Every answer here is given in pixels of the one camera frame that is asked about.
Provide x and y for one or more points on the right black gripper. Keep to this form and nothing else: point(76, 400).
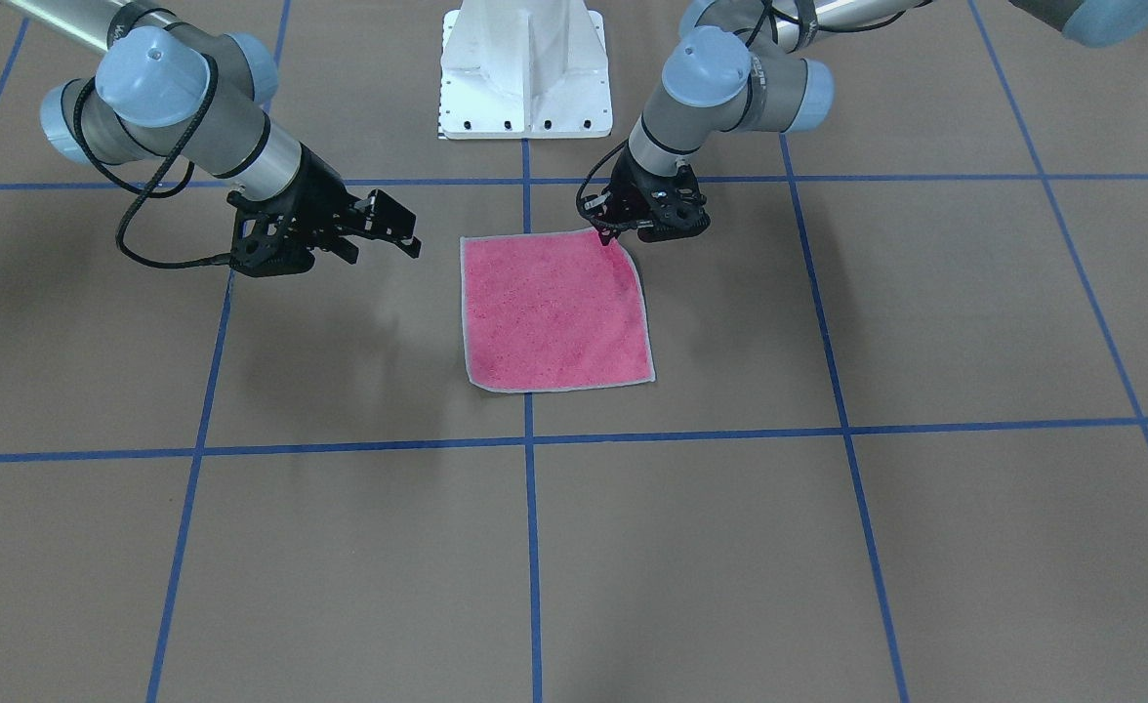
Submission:
point(319, 191)

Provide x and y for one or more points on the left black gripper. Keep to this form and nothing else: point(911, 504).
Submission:
point(644, 182)

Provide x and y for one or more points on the pink towel with grey edge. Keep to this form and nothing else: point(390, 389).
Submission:
point(552, 313)

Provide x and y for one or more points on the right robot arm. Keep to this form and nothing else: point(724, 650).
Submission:
point(166, 89)

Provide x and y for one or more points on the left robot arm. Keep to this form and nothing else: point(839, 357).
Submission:
point(739, 67)

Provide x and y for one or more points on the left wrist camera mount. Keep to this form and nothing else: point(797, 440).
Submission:
point(674, 205)

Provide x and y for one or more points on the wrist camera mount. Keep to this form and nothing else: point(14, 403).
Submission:
point(674, 205)
point(262, 244)

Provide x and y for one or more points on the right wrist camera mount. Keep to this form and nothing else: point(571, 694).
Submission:
point(262, 244)

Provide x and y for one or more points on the white camera mast with base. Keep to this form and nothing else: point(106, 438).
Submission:
point(524, 70)

